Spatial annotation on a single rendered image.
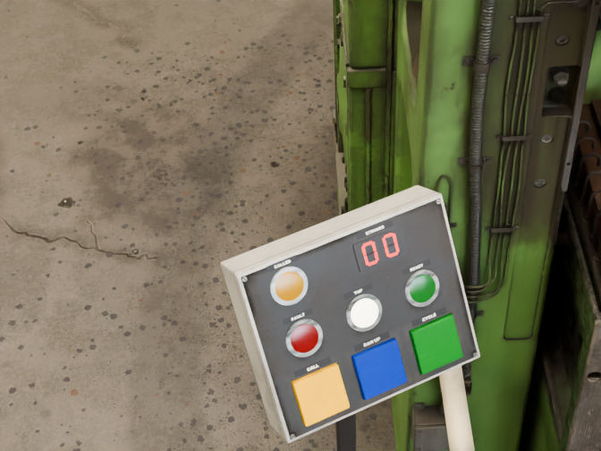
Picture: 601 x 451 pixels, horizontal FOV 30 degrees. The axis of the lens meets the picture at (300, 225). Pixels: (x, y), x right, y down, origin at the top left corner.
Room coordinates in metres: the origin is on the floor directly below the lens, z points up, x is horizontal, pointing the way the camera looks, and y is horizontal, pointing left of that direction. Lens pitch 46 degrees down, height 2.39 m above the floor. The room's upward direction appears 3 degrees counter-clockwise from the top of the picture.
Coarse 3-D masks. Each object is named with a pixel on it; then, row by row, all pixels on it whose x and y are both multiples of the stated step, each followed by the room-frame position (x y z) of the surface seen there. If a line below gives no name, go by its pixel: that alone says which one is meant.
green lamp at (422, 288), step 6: (420, 276) 1.11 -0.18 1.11; (426, 276) 1.11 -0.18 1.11; (414, 282) 1.10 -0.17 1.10; (420, 282) 1.10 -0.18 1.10; (426, 282) 1.11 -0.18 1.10; (432, 282) 1.11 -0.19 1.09; (414, 288) 1.10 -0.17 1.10; (420, 288) 1.10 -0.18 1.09; (426, 288) 1.10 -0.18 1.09; (432, 288) 1.10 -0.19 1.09; (414, 294) 1.09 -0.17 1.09; (420, 294) 1.09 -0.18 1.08; (426, 294) 1.09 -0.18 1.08; (432, 294) 1.10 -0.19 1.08; (414, 300) 1.09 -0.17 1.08; (420, 300) 1.09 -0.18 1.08; (426, 300) 1.09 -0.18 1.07
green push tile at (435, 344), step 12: (432, 324) 1.07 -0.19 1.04; (444, 324) 1.07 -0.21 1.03; (420, 336) 1.05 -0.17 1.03; (432, 336) 1.06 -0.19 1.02; (444, 336) 1.06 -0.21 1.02; (456, 336) 1.07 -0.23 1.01; (420, 348) 1.04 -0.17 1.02; (432, 348) 1.05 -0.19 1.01; (444, 348) 1.05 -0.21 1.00; (456, 348) 1.06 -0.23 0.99; (420, 360) 1.03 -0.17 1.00; (432, 360) 1.04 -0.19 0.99; (444, 360) 1.04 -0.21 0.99; (420, 372) 1.03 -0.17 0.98
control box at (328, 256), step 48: (432, 192) 1.20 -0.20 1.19; (288, 240) 1.14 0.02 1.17; (336, 240) 1.11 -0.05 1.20; (432, 240) 1.15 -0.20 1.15; (240, 288) 1.04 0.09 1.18; (336, 288) 1.07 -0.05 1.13; (384, 288) 1.09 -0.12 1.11; (288, 336) 1.01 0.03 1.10; (336, 336) 1.03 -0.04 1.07; (384, 336) 1.05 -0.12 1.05; (288, 384) 0.98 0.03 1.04; (288, 432) 0.93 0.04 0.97
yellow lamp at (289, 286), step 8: (288, 272) 1.07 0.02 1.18; (280, 280) 1.06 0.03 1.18; (288, 280) 1.06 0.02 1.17; (296, 280) 1.06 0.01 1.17; (280, 288) 1.05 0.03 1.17; (288, 288) 1.05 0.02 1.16; (296, 288) 1.06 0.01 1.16; (280, 296) 1.05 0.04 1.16; (288, 296) 1.05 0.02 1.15; (296, 296) 1.05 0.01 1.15
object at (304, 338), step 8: (296, 328) 1.02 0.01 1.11; (304, 328) 1.03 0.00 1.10; (312, 328) 1.03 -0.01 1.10; (296, 336) 1.02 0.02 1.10; (304, 336) 1.02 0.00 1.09; (312, 336) 1.02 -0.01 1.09; (296, 344) 1.01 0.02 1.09; (304, 344) 1.01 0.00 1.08; (312, 344) 1.02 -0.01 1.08; (304, 352) 1.01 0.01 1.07
